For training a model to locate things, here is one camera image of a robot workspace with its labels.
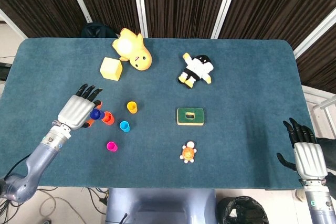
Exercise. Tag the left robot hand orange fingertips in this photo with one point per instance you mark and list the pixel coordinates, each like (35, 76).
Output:
(76, 111)

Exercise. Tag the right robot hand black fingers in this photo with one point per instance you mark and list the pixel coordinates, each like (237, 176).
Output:
(309, 161)

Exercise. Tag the dark blue plastic cup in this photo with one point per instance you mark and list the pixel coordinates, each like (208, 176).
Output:
(95, 114)

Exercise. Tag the pink plastic cup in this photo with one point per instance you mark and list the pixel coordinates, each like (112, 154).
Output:
(112, 146)

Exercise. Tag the light blue plastic cup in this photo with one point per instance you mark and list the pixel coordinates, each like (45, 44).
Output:
(124, 126)

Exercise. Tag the yellow plastic cup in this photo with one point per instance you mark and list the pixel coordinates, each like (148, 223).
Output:
(132, 107)

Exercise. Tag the right robot arm grey-blue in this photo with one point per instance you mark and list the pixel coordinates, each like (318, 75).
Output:
(320, 203)

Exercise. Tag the left robot arm grey-blue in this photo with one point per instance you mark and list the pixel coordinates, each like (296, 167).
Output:
(36, 163)

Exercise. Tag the orange plastic cup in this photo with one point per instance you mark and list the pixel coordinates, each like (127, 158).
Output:
(109, 119)

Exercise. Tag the yellow foam cube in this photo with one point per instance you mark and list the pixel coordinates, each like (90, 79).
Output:
(111, 68)

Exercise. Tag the white metal rack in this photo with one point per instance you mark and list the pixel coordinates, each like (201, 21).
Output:
(324, 103)

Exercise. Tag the blue felt table cloth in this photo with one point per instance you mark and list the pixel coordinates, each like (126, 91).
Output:
(236, 142)

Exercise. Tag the black box device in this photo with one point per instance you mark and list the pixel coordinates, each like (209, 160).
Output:
(4, 70)

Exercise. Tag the black trash bin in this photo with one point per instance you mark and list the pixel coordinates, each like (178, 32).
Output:
(242, 211)

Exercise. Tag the black chair back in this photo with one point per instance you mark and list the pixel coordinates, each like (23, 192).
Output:
(97, 30)

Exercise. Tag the yellow plush animal toy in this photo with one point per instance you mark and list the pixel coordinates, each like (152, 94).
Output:
(136, 53)

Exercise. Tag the green yellow sponge block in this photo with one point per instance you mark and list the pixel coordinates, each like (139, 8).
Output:
(182, 117)

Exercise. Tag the orange white turtle toy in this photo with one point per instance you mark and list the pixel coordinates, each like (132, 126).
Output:
(188, 153)

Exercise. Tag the blue robot torso base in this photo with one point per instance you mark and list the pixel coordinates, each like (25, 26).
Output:
(162, 205)

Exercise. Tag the black white penguin plush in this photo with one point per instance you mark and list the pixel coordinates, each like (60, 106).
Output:
(197, 68)

